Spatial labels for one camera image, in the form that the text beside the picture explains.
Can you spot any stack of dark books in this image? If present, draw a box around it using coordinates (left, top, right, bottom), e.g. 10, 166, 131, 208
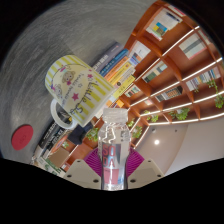
33, 114, 74, 158

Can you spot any chair with dark jacket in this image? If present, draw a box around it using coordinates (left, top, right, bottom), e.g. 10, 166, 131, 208
66, 121, 94, 146

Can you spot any tan upholstered chair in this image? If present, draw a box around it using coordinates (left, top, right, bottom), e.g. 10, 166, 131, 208
48, 146, 71, 168

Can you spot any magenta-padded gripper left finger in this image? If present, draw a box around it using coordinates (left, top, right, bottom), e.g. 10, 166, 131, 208
62, 147, 103, 191

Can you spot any yellow striped cartoon mug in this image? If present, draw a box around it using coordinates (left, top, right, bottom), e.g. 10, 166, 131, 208
44, 54, 116, 130

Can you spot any wooden bookshelf unit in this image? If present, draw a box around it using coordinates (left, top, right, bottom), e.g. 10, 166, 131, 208
63, 0, 224, 168

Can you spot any flat round red coaster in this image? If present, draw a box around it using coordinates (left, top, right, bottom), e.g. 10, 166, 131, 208
10, 124, 34, 151

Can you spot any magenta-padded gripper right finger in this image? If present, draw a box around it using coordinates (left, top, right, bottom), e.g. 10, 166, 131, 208
126, 147, 166, 191

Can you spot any clear plastic water bottle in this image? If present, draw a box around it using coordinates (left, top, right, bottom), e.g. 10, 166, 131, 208
97, 107, 132, 192

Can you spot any stack of colourful books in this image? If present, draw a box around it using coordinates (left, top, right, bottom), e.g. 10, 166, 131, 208
91, 41, 138, 111

